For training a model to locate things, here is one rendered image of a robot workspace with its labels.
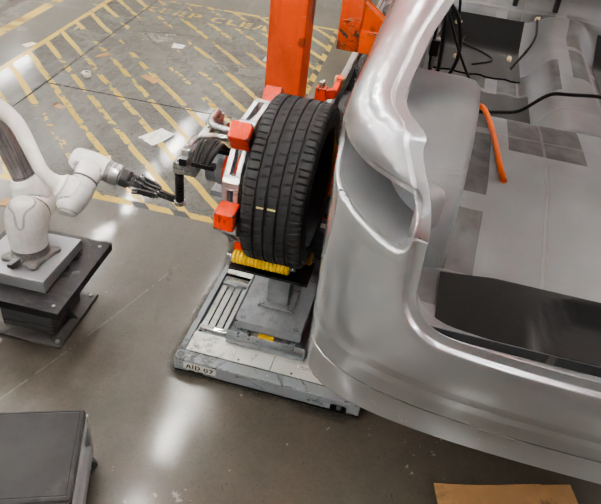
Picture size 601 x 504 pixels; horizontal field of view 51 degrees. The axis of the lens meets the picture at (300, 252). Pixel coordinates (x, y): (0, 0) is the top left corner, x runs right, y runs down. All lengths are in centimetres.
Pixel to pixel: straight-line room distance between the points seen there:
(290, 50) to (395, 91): 145
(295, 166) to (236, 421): 111
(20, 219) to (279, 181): 115
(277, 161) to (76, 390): 133
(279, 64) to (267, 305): 105
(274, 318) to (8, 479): 122
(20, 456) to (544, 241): 186
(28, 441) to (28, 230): 92
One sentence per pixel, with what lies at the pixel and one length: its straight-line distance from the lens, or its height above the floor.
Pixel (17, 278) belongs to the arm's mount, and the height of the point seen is 35.
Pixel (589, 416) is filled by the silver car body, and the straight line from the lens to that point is 157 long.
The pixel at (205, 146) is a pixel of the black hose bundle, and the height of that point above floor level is 103.
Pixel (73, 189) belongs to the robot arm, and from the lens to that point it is 264.
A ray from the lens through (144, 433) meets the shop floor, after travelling 271.
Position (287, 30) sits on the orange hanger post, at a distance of 279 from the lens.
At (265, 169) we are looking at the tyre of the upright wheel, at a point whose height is 105.
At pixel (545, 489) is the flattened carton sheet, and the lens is 284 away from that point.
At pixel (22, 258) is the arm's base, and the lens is 293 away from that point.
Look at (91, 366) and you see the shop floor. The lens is 296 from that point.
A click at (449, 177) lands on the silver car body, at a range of 207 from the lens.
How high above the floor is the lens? 219
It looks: 38 degrees down
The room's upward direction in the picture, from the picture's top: 7 degrees clockwise
